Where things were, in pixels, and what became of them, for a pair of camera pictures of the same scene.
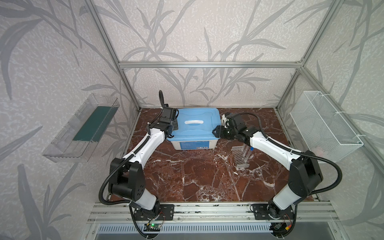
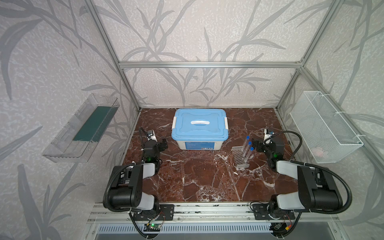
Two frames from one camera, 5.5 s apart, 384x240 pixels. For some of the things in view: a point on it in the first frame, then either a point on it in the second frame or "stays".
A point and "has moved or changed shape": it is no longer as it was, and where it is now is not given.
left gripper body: x=171 y=114 -> x=152 y=142
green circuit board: x=152 y=227 stays
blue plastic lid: x=196 y=124 stays
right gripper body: x=219 y=131 -> x=264 y=144
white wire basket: x=320 y=128 stays
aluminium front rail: x=216 y=213 stays
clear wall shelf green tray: x=77 y=139 stays
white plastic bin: x=185 y=145 has moved or changed shape
